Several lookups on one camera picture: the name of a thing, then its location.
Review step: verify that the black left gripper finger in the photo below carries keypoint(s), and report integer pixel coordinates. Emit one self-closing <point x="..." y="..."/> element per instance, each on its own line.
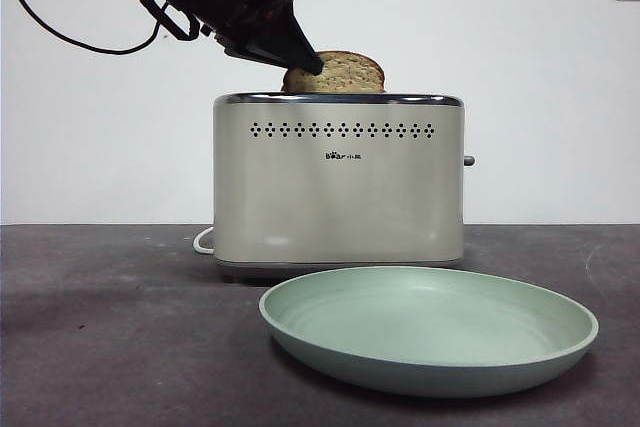
<point x="292" y="44"/>
<point x="250" y="52"/>

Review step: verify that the large toast bread slice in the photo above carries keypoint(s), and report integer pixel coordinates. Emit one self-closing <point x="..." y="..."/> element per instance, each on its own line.
<point x="350" y="74"/>

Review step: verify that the pale green round plate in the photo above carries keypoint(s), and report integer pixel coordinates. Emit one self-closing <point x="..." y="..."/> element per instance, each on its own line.
<point x="425" y="327"/>

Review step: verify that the cream steel toaster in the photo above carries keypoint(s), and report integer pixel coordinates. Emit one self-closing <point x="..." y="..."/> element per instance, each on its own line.
<point x="340" y="207"/>

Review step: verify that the grey toaster lever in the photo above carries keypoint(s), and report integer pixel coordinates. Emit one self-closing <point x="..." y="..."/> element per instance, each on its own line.
<point x="469" y="161"/>

